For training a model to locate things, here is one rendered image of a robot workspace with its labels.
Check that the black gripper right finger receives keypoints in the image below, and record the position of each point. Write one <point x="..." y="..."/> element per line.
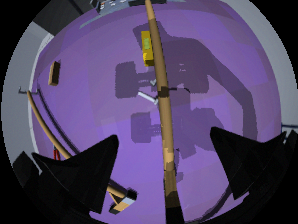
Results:
<point x="243" y="159"/>

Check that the grey metal bolt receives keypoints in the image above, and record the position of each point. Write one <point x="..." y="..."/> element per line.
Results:
<point x="153" y="82"/>

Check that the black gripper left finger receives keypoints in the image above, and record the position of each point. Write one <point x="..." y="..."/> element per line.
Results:
<point x="86" y="174"/>

